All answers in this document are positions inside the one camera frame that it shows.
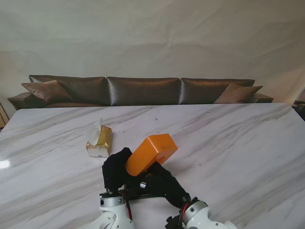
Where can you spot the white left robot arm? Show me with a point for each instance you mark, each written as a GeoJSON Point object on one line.
{"type": "Point", "coordinates": [112, 212]}

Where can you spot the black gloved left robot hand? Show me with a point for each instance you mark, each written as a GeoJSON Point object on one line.
{"type": "Point", "coordinates": [114, 169]}

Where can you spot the wooden furniture piece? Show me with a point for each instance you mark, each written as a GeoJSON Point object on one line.
{"type": "Point", "coordinates": [2, 119]}

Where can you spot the brown throw pillow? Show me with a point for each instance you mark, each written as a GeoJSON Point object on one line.
{"type": "Point", "coordinates": [47, 91]}
{"type": "Point", "coordinates": [236, 94]}

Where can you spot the orange tissue box cover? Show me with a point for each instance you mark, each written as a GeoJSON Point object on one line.
{"type": "Point", "coordinates": [147, 152]}

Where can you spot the gold tissue pack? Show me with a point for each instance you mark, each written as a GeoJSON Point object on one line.
{"type": "Point", "coordinates": [104, 139]}

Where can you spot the brown leather sofa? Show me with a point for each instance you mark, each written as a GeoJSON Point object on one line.
{"type": "Point", "coordinates": [143, 91]}

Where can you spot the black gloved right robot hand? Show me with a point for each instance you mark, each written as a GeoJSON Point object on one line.
{"type": "Point", "coordinates": [166, 186]}

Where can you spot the white fabric backdrop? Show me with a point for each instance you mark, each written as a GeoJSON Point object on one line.
{"type": "Point", "coordinates": [152, 35]}

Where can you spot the dark furniture piece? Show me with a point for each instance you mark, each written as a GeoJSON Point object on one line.
{"type": "Point", "coordinates": [300, 107]}

